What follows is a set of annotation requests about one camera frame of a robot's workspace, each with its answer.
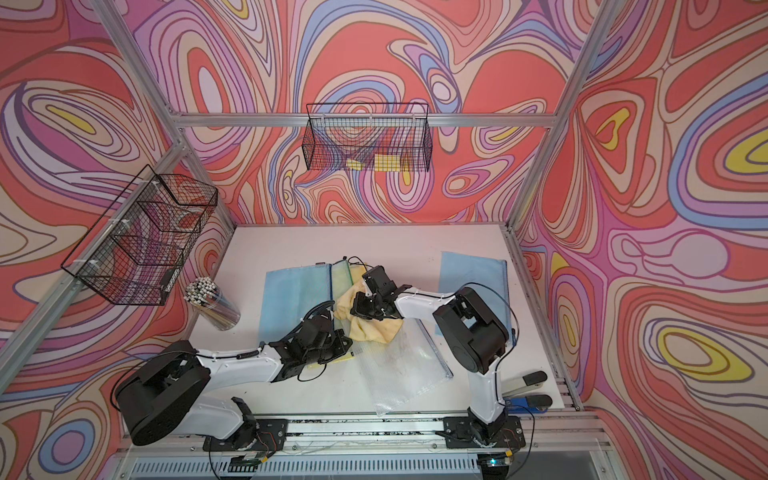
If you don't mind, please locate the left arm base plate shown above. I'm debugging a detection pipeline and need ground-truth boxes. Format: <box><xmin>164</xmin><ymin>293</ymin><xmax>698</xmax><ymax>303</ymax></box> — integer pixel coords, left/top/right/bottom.
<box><xmin>203</xmin><ymin>418</ymin><xmax>289</xmax><ymax>453</ymax></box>

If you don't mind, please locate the yellow sponge in basket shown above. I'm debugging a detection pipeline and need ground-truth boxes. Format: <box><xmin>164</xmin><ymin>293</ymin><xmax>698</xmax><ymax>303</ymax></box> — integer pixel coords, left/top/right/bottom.
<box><xmin>344</xmin><ymin>154</ymin><xmax>402</xmax><ymax>173</ymax></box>

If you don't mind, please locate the yellow wiping cloth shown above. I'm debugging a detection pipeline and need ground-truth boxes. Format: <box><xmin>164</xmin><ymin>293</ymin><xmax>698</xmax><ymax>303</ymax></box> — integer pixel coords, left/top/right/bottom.
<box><xmin>334</xmin><ymin>265</ymin><xmax>404</xmax><ymax>344</ymax></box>

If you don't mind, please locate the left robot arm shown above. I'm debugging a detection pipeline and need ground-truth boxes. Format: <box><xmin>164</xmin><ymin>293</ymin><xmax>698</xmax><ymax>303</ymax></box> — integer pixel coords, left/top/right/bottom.
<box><xmin>113</xmin><ymin>301</ymin><xmax>353</xmax><ymax>453</ymax></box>

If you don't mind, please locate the black wire basket left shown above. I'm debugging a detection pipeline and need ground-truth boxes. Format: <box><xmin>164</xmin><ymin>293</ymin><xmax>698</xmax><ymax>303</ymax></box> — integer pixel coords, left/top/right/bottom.
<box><xmin>61</xmin><ymin>166</ymin><xmax>218</xmax><ymax>306</ymax></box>

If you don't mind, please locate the green zip document bag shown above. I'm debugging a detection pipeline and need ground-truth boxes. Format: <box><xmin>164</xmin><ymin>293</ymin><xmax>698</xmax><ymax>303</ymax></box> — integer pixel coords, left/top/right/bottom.
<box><xmin>330</xmin><ymin>258</ymin><xmax>353</xmax><ymax>301</ymax></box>

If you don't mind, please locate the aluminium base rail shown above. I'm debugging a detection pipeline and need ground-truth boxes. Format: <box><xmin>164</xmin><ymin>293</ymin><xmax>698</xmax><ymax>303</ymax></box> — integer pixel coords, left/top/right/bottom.
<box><xmin>102</xmin><ymin>410</ymin><xmax>628</xmax><ymax>479</ymax></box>

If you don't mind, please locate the light blue mesh document bag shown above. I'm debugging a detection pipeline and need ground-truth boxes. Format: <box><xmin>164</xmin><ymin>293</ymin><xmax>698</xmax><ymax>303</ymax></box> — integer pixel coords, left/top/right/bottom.
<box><xmin>438</xmin><ymin>252</ymin><xmax>517</xmax><ymax>345</ymax></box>

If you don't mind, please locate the yellow document bag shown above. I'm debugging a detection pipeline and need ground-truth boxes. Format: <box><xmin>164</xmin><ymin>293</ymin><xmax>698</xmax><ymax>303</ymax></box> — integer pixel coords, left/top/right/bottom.
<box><xmin>332</xmin><ymin>352</ymin><xmax>354</xmax><ymax>364</ymax></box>

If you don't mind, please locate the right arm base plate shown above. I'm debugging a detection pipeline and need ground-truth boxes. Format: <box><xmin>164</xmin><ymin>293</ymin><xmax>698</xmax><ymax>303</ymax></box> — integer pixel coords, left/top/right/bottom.
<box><xmin>435</xmin><ymin>415</ymin><xmax>527</xmax><ymax>452</ymax></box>

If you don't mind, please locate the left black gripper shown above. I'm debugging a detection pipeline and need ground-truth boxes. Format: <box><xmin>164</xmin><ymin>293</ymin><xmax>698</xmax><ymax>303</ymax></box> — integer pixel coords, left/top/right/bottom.
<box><xmin>304</xmin><ymin>329</ymin><xmax>357</xmax><ymax>367</ymax></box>

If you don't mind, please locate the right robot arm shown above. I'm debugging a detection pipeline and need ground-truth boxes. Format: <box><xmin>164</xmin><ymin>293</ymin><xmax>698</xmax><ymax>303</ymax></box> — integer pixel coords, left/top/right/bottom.
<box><xmin>351</xmin><ymin>266</ymin><xmax>511</xmax><ymax>449</ymax></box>

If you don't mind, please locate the black wire basket back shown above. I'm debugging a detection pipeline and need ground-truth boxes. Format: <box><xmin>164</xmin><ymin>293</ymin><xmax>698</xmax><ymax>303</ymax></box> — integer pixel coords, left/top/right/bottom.
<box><xmin>302</xmin><ymin>101</ymin><xmax>433</xmax><ymax>173</ymax></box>

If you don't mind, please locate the clear pencil holder cup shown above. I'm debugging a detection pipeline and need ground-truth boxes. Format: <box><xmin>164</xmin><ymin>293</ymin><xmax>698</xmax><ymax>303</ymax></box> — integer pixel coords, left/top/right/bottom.
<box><xmin>184</xmin><ymin>277</ymin><xmax>241</xmax><ymax>331</ymax></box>

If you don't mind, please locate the black wire basket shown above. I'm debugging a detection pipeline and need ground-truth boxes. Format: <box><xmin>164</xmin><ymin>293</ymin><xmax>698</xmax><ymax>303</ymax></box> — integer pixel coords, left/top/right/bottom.
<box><xmin>302</xmin><ymin>101</ymin><xmax>433</xmax><ymax>173</ymax></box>
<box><xmin>61</xmin><ymin>166</ymin><xmax>218</xmax><ymax>306</ymax></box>

